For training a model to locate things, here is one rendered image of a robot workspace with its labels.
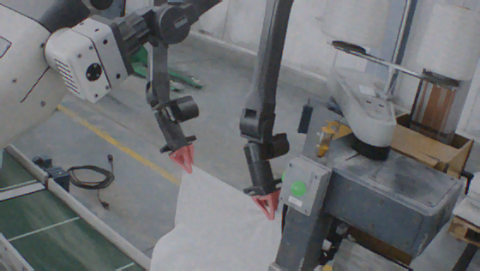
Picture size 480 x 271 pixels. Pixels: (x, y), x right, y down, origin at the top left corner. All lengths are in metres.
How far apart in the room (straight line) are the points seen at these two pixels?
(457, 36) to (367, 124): 0.29
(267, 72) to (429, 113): 0.47
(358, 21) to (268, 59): 0.24
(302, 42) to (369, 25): 5.80
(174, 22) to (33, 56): 0.29
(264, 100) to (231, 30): 6.54
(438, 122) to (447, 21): 0.35
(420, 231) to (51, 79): 0.79
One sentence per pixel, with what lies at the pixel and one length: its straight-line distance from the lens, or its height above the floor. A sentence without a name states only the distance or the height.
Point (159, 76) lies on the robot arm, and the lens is 1.44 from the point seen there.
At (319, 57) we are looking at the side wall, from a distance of 6.85.
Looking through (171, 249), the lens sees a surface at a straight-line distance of 1.50.
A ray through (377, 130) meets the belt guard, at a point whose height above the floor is 1.40.
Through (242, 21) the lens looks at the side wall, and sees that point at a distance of 7.59.
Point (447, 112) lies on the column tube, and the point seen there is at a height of 1.41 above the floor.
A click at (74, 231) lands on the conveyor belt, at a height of 0.38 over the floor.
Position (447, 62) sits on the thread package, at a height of 1.56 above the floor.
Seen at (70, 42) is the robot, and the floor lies 1.49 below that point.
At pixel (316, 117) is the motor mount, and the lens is 1.40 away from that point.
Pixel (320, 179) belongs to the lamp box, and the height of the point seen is 1.32.
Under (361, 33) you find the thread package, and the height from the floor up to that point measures 1.56.
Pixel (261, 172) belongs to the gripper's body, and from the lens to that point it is 1.24.
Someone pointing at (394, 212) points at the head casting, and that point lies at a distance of 0.92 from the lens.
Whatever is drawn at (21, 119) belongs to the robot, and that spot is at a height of 1.29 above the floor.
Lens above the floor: 1.68
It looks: 21 degrees down
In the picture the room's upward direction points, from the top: 12 degrees clockwise
